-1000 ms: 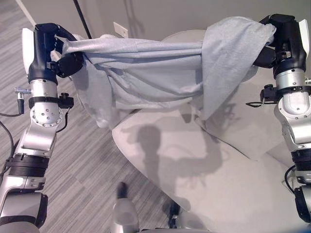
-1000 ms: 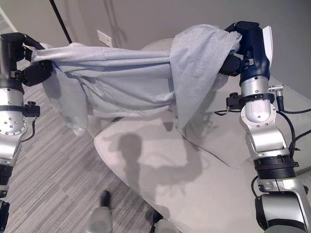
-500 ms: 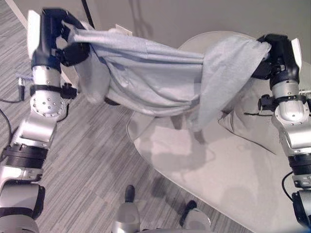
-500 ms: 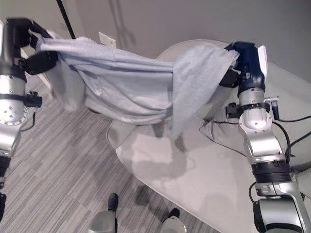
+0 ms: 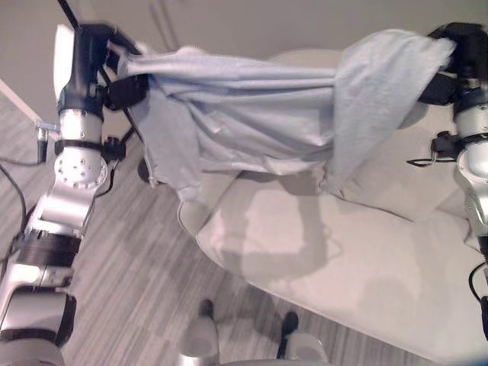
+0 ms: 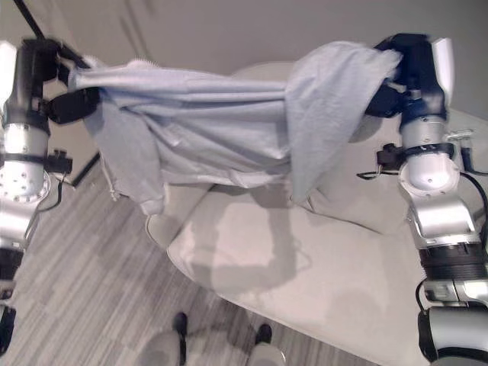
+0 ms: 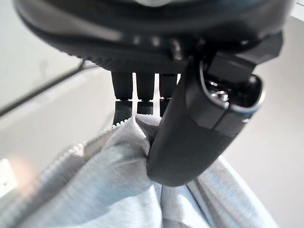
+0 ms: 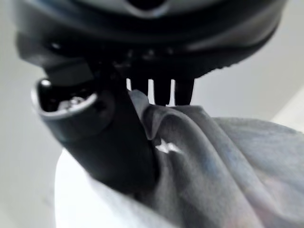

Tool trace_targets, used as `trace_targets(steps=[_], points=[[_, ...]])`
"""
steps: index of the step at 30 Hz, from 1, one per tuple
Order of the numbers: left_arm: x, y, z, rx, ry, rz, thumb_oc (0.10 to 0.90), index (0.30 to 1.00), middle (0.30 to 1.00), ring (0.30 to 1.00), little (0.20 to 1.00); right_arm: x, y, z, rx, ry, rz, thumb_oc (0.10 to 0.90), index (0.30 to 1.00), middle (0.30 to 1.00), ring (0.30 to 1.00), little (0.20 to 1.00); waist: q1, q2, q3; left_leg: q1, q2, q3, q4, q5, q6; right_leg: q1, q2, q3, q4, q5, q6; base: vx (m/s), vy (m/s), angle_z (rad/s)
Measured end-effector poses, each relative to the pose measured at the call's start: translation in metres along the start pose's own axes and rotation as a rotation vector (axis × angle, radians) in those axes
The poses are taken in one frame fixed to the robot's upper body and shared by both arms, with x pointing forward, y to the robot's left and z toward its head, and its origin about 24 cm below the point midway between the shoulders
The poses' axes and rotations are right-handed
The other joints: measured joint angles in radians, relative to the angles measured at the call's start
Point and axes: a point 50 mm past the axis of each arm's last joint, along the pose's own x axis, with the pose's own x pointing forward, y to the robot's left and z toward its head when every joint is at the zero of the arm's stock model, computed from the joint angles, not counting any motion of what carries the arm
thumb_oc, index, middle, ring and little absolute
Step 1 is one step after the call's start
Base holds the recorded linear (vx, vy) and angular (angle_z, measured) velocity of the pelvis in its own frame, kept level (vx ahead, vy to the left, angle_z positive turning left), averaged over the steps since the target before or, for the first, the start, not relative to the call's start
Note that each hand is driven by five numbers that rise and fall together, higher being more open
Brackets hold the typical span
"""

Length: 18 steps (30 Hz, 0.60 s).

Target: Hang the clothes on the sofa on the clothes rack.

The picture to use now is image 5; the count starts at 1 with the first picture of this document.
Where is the silver left robot leg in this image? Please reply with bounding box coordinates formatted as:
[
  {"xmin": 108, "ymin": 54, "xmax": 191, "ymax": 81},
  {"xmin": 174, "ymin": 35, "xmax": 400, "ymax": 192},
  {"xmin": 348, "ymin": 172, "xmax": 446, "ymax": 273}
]
[{"xmin": 177, "ymin": 299, "xmax": 219, "ymax": 366}]

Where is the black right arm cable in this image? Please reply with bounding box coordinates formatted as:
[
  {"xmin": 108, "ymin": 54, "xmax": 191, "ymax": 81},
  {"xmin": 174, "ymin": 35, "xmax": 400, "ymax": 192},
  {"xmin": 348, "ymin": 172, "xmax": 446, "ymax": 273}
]
[{"xmin": 468, "ymin": 262, "xmax": 488, "ymax": 340}]

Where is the silver right robot leg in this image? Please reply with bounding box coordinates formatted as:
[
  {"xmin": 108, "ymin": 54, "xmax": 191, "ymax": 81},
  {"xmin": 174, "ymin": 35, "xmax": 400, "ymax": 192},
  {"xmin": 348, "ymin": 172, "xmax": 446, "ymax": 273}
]
[{"xmin": 274, "ymin": 311, "xmax": 329, "ymax": 366}]

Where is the beige fabric sofa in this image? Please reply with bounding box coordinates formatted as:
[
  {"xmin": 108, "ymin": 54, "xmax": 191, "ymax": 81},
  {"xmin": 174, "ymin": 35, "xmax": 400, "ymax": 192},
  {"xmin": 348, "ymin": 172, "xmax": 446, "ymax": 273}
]
[{"xmin": 177, "ymin": 48, "xmax": 488, "ymax": 363}]

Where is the light blue garment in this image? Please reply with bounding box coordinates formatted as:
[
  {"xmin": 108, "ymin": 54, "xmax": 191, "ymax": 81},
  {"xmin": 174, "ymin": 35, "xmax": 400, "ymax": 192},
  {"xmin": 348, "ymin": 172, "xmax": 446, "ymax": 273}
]
[{"xmin": 108, "ymin": 27, "xmax": 458, "ymax": 205}]

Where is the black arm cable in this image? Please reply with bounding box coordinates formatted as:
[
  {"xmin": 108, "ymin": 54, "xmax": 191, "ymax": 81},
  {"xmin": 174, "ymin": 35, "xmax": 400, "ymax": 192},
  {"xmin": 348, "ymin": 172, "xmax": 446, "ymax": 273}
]
[
  {"xmin": 468, "ymin": 262, "xmax": 488, "ymax": 340},
  {"xmin": 0, "ymin": 158, "xmax": 27, "ymax": 260}
]

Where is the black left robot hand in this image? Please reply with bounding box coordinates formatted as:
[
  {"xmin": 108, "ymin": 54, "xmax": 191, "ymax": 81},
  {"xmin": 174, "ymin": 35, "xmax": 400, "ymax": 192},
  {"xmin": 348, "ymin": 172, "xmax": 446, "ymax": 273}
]
[{"xmin": 53, "ymin": 23, "xmax": 150, "ymax": 112}]

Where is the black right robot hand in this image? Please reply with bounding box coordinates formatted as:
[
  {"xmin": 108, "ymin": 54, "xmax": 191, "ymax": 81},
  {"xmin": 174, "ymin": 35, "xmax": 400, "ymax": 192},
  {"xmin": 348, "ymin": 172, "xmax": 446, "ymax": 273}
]
[{"xmin": 417, "ymin": 22, "xmax": 488, "ymax": 106}]

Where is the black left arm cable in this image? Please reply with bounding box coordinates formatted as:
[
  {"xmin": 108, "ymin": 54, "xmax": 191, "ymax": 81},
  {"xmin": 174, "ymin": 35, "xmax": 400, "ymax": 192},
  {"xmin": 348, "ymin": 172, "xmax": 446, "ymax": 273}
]
[{"xmin": 0, "ymin": 158, "xmax": 27, "ymax": 260}]

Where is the silver robot leg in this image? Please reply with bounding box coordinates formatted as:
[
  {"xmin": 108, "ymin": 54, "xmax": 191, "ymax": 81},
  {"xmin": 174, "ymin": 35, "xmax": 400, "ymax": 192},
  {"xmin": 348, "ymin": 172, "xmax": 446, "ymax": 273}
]
[
  {"xmin": 274, "ymin": 311, "xmax": 329, "ymax": 366},
  {"xmin": 177, "ymin": 299, "xmax": 219, "ymax": 366}
]

